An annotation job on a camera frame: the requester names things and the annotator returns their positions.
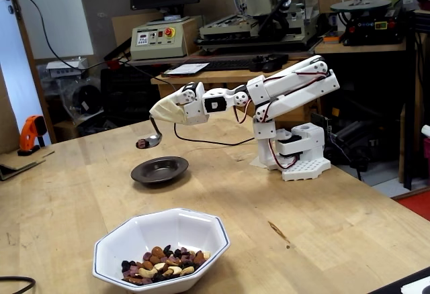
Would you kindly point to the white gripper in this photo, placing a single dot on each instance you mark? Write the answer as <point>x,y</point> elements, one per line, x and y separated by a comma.
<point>193,107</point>

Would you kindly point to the beige masking tape wrap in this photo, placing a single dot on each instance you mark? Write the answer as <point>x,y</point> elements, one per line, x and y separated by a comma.
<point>166,112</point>

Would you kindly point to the metal spoon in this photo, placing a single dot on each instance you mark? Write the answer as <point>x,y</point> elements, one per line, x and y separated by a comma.
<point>156,139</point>

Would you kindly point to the small dried fruit portion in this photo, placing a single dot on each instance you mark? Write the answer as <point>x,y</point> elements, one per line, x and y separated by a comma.
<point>141,143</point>

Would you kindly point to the white five-joint robot arm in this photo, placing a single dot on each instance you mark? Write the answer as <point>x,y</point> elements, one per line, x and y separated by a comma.
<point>295,86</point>

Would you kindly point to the brown round plate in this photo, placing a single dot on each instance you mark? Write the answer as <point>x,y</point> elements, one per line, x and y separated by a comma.
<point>151,173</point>

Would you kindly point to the white octagonal bowl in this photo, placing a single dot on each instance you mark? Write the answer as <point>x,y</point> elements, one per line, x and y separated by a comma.
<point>168,227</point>

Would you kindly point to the white sheet on clipboard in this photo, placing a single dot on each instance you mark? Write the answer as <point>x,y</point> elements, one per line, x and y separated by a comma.
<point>186,69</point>

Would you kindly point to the wooden desk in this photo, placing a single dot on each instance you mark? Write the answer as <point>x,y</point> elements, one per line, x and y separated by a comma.
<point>215,79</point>

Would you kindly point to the black storage crate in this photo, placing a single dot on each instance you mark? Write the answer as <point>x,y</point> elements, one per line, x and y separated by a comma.
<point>134,92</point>

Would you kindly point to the black keyboard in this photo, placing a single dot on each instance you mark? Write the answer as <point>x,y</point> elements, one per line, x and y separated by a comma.
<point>228,64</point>

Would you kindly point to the beige control box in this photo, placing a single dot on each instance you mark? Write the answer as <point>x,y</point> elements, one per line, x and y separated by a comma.
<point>158,42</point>

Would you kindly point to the black computer mouse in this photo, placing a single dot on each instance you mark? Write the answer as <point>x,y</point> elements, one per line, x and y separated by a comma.
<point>270,67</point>

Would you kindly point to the beige tape piece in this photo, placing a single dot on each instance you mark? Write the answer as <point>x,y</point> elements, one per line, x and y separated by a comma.
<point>257,163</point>

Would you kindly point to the black desk device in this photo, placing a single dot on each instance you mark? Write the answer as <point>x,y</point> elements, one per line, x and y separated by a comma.
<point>275,58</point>

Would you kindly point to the clear plastic bag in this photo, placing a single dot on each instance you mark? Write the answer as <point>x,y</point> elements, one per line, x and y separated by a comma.
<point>84,99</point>

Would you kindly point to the small white device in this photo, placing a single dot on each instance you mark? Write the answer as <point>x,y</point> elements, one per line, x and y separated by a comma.
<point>67,65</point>

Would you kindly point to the white board panel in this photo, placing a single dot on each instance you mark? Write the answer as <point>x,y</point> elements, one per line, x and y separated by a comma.
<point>60,15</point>

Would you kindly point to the orange flat box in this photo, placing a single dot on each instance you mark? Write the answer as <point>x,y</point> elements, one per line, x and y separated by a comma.
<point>332,38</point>

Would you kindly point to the orange hand tool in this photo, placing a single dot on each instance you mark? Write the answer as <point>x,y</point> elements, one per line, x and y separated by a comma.
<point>32,133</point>

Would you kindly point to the nut and dried fruit mix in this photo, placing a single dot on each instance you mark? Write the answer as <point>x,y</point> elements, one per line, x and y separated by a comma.
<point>161,267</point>

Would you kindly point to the brown cardboard box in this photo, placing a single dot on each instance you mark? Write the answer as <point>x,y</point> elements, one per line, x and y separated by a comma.
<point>332,0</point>

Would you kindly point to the flat cardboard piece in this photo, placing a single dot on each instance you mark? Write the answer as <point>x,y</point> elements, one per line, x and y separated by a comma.
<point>20,166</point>

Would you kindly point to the black machine under bench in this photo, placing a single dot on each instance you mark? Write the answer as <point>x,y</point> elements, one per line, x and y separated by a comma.
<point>363,143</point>

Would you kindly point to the wooden shelf board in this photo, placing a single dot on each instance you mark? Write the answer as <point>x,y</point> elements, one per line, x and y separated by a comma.
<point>363,48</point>

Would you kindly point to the black scroll saw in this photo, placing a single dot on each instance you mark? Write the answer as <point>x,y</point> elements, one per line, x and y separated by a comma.
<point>369,22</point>

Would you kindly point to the red floor mat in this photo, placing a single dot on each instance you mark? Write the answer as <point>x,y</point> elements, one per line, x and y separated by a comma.
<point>416,206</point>

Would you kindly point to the black flat board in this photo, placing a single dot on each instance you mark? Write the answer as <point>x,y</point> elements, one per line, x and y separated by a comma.
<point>386,284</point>

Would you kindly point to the white flat item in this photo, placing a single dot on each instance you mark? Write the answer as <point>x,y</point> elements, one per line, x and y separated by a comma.
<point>416,287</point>

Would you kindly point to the wooden door frame post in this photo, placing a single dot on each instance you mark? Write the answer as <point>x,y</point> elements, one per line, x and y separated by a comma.
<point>30,65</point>

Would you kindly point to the black metal rack post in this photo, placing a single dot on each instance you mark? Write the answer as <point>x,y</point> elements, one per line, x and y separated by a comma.
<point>411,106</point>

